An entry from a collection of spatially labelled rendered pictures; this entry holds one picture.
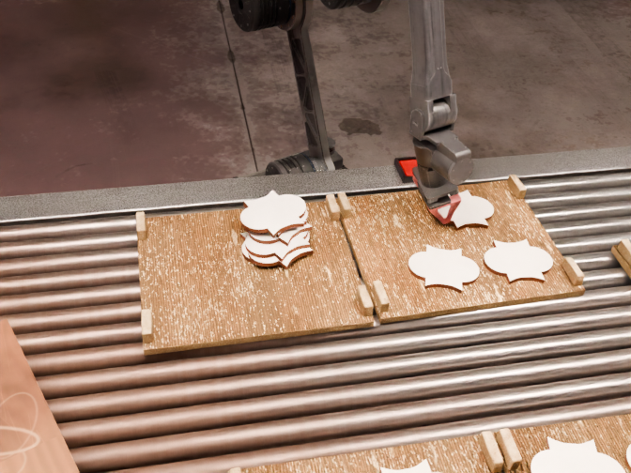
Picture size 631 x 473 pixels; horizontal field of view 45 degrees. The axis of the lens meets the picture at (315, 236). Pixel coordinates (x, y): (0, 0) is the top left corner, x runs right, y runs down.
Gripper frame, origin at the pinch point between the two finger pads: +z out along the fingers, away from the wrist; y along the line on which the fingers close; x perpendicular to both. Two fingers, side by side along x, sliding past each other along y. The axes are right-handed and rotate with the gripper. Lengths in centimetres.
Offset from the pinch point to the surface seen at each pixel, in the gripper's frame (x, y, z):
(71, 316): -72, 13, -19
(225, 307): -46, 18, -12
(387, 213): -10.6, -2.7, -1.5
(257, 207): -35.2, -1.8, -15.6
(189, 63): -59, -238, 84
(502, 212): 12.9, 1.3, 5.7
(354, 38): 28, -253, 110
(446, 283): -6.0, 20.3, -1.3
